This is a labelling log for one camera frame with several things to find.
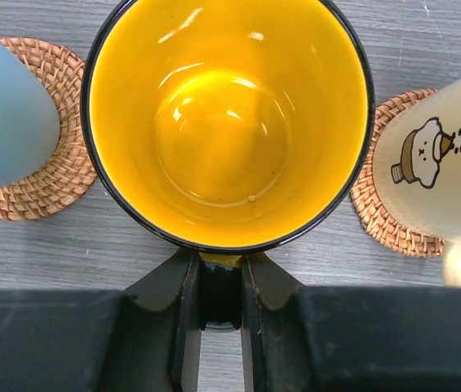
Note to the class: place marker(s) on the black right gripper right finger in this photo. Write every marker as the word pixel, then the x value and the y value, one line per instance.
pixel 312 338

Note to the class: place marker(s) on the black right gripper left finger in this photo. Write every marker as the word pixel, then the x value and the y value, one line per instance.
pixel 144 338

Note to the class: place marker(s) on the woven rattan coaster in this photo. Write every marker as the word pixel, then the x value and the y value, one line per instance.
pixel 68 173
pixel 373 215

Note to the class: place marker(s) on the cream mug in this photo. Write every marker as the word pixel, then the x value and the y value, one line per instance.
pixel 417 172

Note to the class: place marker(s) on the yellow mug black handle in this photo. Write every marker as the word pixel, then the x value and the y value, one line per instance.
pixel 227 127

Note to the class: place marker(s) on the white mug blue handle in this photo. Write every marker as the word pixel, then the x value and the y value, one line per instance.
pixel 29 121

